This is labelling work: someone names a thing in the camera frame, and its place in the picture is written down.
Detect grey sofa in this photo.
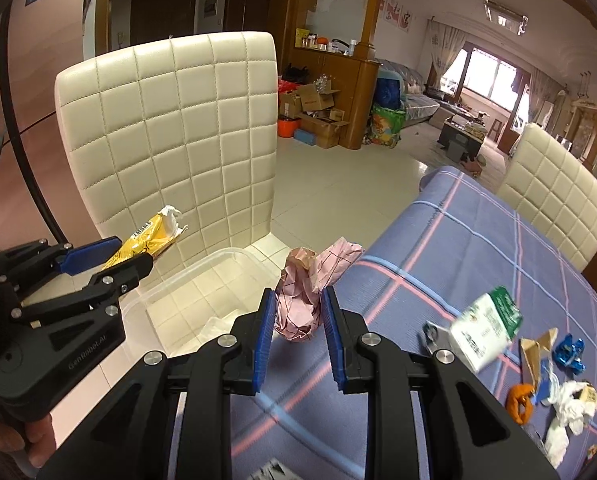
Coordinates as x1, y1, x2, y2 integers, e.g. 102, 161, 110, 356
378, 60, 441, 121

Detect white green milk carton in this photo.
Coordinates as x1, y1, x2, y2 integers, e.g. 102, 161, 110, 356
448, 285, 524, 373

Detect crumpled blue foil wrapper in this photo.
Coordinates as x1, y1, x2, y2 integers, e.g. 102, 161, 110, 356
552, 332, 586, 373

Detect pile of cardboard boxes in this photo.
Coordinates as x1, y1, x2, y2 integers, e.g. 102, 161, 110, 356
278, 82, 351, 150

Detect crumpled white tissue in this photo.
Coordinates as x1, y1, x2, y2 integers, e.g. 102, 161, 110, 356
198, 310, 244, 351
543, 380, 597, 466

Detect pink paper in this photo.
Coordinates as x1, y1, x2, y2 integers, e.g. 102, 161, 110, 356
274, 240, 366, 343

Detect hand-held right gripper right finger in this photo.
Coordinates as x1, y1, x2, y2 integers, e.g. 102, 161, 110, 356
319, 285, 561, 480

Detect colourful green shopping bag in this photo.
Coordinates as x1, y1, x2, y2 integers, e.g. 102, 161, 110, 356
371, 105, 406, 148

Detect blue patterned bag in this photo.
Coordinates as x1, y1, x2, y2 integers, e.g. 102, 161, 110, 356
378, 75, 404, 108

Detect dark coffee table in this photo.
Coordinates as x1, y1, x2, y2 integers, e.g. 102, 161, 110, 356
438, 115, 489, 161

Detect patterned curtain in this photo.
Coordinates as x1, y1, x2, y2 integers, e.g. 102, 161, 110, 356
428, 20, 466, 91
521, 70, 549, 126

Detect wooden pillar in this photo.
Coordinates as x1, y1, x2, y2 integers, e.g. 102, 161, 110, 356
361, 0, 388, 61

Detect wooden divider cabinet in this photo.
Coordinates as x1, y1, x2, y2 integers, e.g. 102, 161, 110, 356
291, 47, 381, 151

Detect clear plastic container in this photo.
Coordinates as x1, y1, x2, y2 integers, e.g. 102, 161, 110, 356
98, 246, 285, 406

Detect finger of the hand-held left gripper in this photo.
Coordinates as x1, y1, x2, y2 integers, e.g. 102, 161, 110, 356
9, 254, 155, 328
0, 236, 125, 311

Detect red wall pictures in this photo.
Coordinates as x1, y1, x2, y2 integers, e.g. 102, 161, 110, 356
381, 0, 414, 33

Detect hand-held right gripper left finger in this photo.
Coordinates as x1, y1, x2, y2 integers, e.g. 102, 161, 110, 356
37, 287, 279, 480

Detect torn blue cardboard carton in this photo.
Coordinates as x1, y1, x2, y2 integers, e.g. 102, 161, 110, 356
519, 327, 560, 406

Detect grey printed packet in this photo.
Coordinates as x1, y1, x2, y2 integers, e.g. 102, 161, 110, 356
251, 457, 299, 480

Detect balcony window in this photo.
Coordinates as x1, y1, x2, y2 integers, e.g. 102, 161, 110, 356
458, 47, 521, 111

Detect cream quilted dining chair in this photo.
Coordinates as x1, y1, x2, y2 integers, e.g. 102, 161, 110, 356
495, 122, 597, 273
54, 31, 279, 273

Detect blue plaid tablecloth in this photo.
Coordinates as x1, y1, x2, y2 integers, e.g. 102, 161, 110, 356
228, 165, 597, 480

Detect ceiling light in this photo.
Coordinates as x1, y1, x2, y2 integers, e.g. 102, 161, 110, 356
482, 0, 529, 36

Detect dark wooden door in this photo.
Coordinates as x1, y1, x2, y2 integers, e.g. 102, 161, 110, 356
131, 0, 199, 46
226, 0, 294, 36

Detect yellow snack wrapper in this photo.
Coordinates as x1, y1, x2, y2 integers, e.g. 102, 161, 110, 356
101, 205, 189, 273

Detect bottles and jars on cabinet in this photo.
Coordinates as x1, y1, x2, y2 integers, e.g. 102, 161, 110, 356
294, 27, 361, 56

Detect orange peel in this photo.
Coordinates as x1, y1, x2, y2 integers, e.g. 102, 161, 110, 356
507, 382, 536, 426

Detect black cable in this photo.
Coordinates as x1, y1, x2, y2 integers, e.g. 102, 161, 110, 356
0, 7, 75, 247

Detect person's left hand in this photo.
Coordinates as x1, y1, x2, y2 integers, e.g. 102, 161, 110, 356
25, 411, 58, 469

